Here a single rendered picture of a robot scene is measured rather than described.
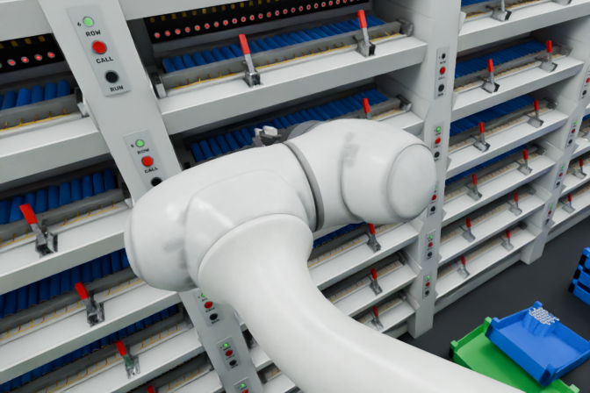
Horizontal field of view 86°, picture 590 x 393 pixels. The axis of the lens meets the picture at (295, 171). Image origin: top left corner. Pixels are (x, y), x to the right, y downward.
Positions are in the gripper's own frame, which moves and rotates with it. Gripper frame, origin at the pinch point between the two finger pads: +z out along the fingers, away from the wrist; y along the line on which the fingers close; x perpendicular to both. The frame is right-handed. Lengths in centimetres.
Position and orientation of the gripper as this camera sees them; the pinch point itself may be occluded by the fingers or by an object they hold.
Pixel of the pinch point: (266, 135)
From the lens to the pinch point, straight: 65.5
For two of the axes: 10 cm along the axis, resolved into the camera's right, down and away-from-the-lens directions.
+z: -4.0, -2.1, 8.9
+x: -2.3, -9.2, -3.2
